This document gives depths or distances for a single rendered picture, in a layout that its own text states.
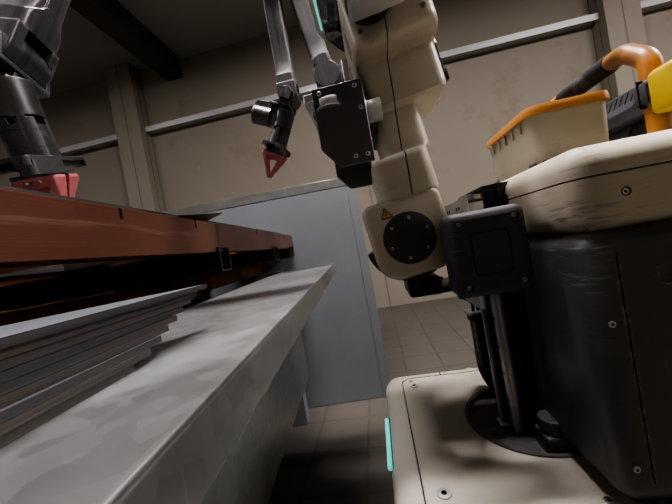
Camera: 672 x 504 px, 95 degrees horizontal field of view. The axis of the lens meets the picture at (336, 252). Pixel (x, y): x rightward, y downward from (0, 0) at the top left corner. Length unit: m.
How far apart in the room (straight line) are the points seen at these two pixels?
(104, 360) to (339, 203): 1.31
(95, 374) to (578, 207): 0.55
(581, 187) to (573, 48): 3.81
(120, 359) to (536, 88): 4.00
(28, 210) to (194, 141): 3.78
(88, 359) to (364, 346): 1.37
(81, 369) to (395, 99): 0.66
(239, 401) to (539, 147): 0.67
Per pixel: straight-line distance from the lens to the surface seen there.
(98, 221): 0.43
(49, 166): 0.60
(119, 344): 0.22
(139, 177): 4.22
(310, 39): 1.12
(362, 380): 1.58
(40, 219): 0.38
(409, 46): 0.76
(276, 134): 1.02
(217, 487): 0.53
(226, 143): 3.93
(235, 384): 0.17
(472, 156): 3.63
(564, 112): 0.75
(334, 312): 1.48
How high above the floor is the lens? 0.73
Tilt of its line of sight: 1 degrees down
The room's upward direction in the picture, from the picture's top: 10 degrees counter-clockwise
